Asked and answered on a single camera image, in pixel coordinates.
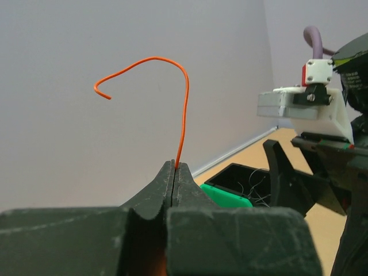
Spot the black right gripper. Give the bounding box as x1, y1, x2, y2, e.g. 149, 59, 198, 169
263, 135, 367, 216

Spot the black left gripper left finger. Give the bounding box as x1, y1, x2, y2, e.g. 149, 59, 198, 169
1, 161, 175, 275

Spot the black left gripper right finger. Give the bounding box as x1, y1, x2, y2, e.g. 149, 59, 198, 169
166, 163, 322, 275

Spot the red thin wire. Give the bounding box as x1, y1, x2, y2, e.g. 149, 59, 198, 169
93, 56, 190, 169

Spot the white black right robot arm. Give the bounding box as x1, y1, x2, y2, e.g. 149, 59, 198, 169
257, 26, 367, 275

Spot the black plastic bin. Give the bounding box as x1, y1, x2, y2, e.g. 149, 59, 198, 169
203, 163, 271, 208

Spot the green plastic bin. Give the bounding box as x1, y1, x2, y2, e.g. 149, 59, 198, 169
200, 184, 253, 208

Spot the aluminium table edge frame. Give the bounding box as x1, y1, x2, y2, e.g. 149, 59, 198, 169
192, 125, 279, 178

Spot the grey white right wrist camera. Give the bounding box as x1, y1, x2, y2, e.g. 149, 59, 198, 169
257, 59, 354, 144

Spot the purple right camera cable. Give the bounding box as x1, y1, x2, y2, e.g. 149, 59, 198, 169
303, 25, 337, 61

